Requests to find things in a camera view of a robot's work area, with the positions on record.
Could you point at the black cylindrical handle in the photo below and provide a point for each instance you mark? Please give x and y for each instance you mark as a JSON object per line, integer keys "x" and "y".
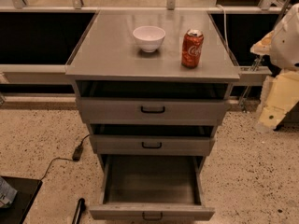
{"x": 81, "y": 207}

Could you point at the paper on black board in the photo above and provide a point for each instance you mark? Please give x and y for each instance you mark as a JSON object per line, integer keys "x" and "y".
{"x": 7, "y": 193}

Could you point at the grey top drawer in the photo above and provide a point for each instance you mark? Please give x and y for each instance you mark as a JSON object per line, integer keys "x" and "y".
{"x": 149, "y": 102}

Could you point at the grey drawer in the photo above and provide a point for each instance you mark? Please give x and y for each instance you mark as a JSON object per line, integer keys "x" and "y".
{"x": 173, "y": 140}
{"x": 152, "y": 188}
{"x": 149, "y": 102}

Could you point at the red cola can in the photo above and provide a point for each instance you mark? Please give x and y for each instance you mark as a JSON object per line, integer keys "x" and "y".
{"x": 192, "y": 48}

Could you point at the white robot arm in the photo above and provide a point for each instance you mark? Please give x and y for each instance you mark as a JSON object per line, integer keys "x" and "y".
{"x": 280, "y": 94}

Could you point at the black board on floor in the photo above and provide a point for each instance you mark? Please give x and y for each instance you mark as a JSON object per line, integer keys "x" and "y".
{"x": 27, "y": 190}

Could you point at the black power adapter with cable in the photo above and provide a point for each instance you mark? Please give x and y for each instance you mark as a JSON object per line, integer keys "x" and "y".
{"x": 75, "y": 156}

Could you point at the grey middle drawer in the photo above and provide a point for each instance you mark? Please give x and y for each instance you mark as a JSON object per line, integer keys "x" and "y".
{"x": 173, "y": 140}

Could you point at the white bowl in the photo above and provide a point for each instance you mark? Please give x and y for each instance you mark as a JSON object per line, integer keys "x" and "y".
{"x": 149, "y": 38}

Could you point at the grey drawer cabinet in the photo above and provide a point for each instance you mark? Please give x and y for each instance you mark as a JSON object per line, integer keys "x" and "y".
{"x": 109, "y": 51}

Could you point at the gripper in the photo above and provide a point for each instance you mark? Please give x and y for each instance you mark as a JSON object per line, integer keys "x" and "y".
{"x": 286, "y": 44}

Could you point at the grey bottom drawer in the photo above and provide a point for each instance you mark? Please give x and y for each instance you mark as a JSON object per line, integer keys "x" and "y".
{"x": 152, "y": 188}

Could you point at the metal diagonal rod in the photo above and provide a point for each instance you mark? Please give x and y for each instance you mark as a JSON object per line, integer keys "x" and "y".
{"x": 252, "y": 78}

